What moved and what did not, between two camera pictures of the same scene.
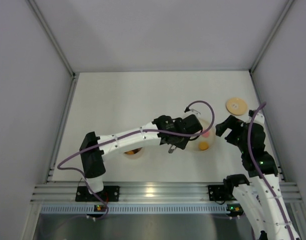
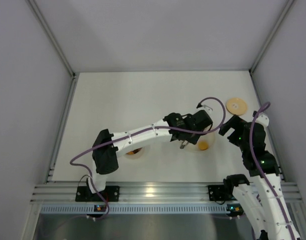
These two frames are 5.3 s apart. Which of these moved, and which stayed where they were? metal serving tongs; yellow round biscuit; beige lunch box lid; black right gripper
Moved: metal serving tongs
Stayed: black right gripper; beige lunch box lid; yellow round biscuit
